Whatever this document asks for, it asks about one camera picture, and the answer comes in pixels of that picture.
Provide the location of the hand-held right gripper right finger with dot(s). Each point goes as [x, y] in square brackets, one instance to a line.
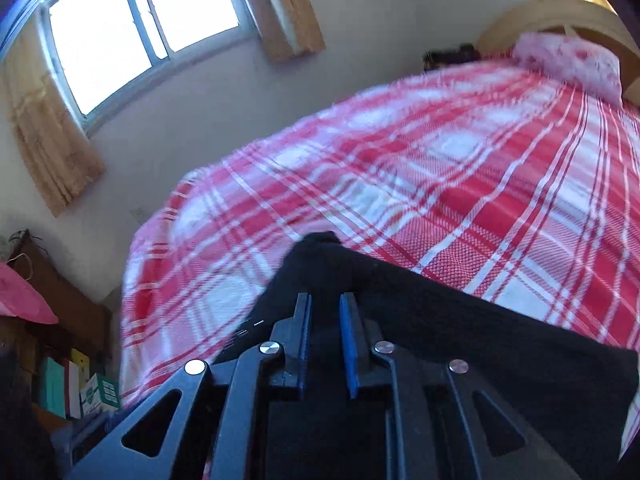
[350, 355]

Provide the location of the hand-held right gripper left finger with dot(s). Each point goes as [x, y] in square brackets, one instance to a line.
[301, 355]

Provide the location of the black pants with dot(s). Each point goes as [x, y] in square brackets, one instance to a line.
[500, 340]

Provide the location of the red white plaid blanket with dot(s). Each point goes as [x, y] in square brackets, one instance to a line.
[400, 170]

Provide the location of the green and white carton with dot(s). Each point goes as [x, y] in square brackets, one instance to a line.
[100, 394]

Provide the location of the yellow box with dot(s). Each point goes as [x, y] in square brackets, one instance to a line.
[79, 361]

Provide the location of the white box with red edge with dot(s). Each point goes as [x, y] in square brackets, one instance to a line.
[73, 392]

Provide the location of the brown wooden cabinet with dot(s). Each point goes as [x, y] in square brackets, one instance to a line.
[65, 300]

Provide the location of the teal box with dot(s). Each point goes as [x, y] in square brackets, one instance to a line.
[52, 387]

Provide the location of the pink cloth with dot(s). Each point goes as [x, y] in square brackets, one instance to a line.
[22, 295]

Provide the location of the dark cloth beside bed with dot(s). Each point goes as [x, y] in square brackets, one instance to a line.
[447, 56]

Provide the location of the pink floral pillow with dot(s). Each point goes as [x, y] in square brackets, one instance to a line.
[570, 62]

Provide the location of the large sliding window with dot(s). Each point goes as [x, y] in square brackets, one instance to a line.
[140, 25]

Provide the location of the beige wooden headboard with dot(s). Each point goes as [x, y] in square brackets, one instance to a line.
[540, 17]

